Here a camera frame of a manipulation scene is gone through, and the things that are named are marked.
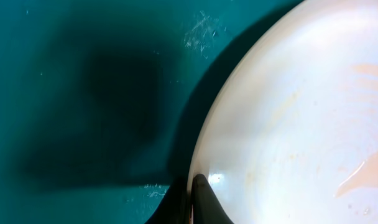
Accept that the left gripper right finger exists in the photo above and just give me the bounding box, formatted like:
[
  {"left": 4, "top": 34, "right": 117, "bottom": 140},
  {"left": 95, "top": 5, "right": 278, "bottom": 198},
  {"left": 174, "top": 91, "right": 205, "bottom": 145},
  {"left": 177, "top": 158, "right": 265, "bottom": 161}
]
[{"left": 191, "top": 174, "right": 233, "bottom": 224}]

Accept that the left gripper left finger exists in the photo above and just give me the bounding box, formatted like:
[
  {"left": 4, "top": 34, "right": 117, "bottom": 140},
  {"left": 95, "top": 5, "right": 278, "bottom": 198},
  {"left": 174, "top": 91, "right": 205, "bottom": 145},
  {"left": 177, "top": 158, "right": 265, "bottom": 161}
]
[{"left": 145, "top": 178, "right": 190, "bottom": 224}]

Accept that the white plate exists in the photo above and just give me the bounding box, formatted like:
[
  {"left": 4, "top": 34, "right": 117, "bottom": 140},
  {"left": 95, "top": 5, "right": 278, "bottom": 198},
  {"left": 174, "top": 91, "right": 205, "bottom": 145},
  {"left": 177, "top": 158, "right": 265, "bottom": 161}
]
[{"left": 188, "top": 0, "right": 378, "bottom": 223}]

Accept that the teal plastic tray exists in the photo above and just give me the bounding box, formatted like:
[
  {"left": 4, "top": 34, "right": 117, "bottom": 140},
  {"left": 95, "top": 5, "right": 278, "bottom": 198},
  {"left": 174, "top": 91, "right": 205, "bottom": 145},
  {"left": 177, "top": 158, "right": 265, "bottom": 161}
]
[{"left": 0, "top": 0, "right": 297, "bottom": 223}]

